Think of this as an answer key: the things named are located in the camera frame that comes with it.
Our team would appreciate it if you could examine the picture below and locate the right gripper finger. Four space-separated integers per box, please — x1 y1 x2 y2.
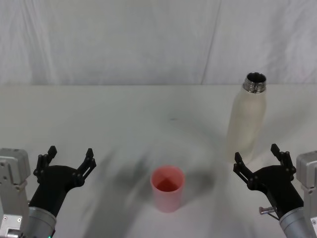
270 143 297 179
232 151 259 190

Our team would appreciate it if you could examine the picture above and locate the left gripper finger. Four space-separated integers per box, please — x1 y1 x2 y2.
73 148 97 187
33 145 58 179

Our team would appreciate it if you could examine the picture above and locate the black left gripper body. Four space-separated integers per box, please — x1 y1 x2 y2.
28 165 84 219

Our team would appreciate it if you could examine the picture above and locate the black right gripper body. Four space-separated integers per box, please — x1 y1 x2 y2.
248 165 305 220

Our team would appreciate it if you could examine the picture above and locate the cream vacuum bottle steel neck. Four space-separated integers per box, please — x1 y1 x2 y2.
226 71 269 164

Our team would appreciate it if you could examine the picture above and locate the white table cloth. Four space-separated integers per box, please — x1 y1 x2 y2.
0 83 317 238

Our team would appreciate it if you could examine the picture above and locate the pink cup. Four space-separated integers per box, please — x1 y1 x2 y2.
150 165 186 214

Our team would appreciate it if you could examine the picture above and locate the white wrinkled curtain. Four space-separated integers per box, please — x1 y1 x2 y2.
0 0 317 86

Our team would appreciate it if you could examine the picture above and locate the thin cable with silver plug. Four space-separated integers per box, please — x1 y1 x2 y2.
259 206 281 221

